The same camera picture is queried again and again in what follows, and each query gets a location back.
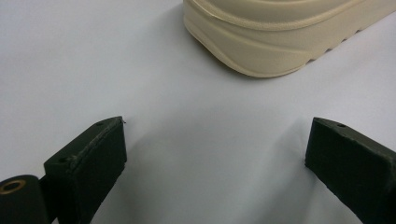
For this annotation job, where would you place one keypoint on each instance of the cream clog shoe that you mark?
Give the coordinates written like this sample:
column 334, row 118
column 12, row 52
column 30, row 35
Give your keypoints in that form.
column 264, row 40

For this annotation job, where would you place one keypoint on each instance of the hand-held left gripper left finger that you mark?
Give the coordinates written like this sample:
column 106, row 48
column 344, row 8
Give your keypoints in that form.
column 84, row 174

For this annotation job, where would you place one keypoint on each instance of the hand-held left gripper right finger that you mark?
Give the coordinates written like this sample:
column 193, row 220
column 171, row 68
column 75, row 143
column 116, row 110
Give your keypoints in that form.
column 351, row 168

